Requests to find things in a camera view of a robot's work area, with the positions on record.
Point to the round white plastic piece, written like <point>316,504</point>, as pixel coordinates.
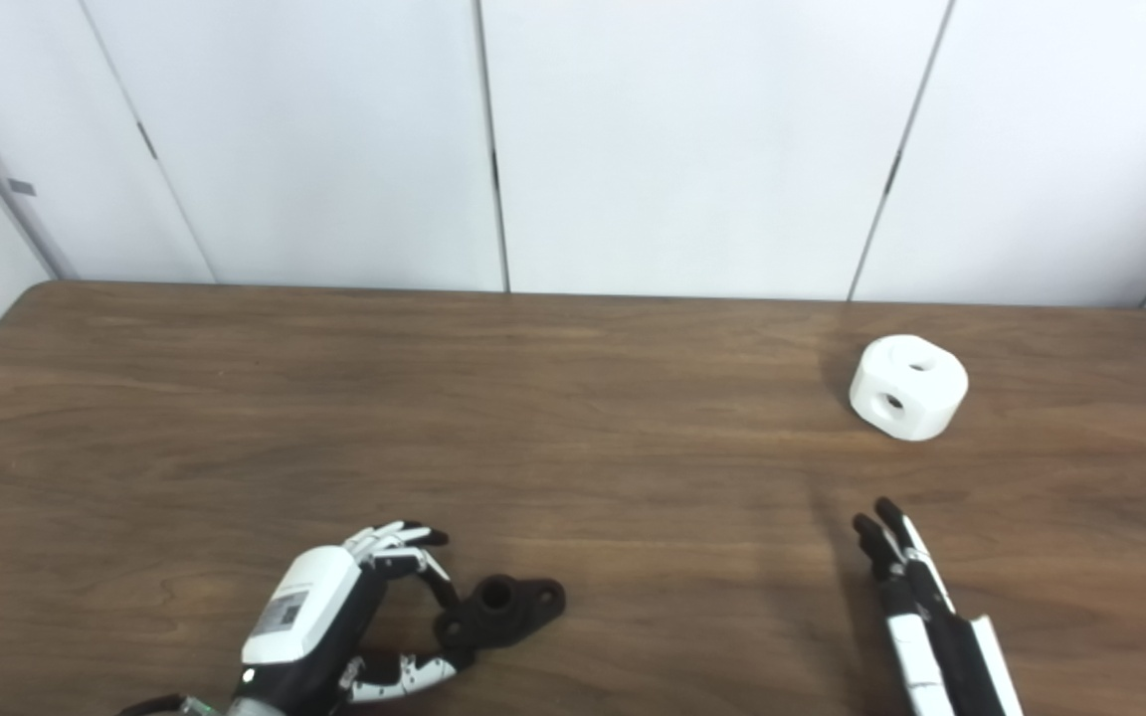
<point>931,398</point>

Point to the small grey wall tag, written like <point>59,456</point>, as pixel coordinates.
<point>22,187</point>

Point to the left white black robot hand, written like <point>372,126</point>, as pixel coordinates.
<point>304,607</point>

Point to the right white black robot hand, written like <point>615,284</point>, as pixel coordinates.
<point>931,646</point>

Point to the black flanged holder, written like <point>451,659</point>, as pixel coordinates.
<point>518,617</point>

